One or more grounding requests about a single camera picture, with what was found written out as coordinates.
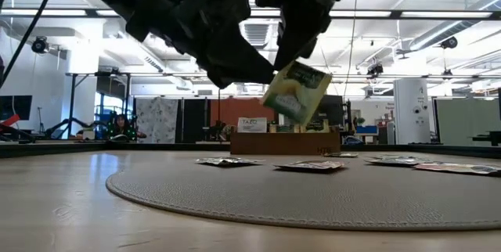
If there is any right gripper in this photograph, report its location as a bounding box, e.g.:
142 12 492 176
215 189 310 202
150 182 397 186
272 0 337 71

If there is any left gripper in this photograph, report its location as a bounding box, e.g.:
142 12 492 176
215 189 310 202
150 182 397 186
124 0 275 89

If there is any green yellow tea bag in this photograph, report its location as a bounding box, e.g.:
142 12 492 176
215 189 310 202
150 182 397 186
261 59 333 127
194 156 265 167
363 155 431 167
299 118 332 134
323 151 359 159

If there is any orange white Tazo tea bag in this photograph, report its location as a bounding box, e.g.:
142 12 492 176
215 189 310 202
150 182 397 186
237 117 268 134

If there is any brown wooden tea box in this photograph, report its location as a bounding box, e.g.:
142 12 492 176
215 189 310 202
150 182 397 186
229 131 341 156

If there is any orange fabric panel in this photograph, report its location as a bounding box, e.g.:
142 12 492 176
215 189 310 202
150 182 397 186
210 98 275 128

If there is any black fabric panel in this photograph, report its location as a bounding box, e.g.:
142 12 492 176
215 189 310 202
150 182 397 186
182 98 207 144

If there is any white patterned curtain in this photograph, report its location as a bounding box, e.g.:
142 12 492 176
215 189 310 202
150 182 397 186
135 97 179 145

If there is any person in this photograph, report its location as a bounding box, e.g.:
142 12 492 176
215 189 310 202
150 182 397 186
111 113 148 142

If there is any white round pillar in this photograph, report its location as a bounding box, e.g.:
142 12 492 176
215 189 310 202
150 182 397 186
393 77 431 146

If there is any round grey mat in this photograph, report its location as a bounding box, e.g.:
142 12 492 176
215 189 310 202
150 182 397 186
105 150 501 232

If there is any white square pillar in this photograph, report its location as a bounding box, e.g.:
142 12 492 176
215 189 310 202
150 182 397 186
64 48 100 135

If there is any green partition screen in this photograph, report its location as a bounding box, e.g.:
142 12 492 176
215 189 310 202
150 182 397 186
433 97 501 146

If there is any red background bar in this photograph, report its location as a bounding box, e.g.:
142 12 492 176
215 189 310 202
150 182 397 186
0 113 20 128

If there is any thin hanging cable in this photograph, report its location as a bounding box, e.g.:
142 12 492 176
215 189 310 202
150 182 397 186
342 0 360 100

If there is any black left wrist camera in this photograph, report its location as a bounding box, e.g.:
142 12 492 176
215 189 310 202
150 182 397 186
183 0 251 24

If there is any black metal rig frame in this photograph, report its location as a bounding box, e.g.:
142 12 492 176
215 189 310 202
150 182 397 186
65 70 501 144

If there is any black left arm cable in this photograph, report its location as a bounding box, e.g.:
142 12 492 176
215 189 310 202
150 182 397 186
0 0 63 88

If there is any black wall monitor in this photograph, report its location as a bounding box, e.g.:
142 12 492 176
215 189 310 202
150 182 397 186
0 95 34 122

